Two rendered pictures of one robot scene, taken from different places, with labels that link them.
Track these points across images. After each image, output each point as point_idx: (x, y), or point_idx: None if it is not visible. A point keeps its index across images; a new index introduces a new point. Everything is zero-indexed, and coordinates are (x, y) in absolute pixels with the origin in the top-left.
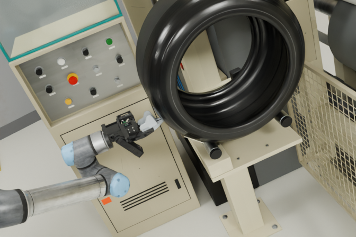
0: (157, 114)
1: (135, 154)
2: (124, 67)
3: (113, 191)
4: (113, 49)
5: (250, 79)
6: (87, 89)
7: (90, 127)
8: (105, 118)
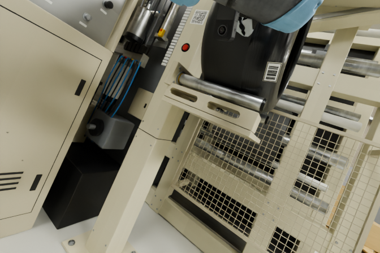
0: (92, 83)
1: (233, 27)
2: (102, 16)
3: None
4: None
5: None
6: None
7: (1, 14)
8: (38, 30)
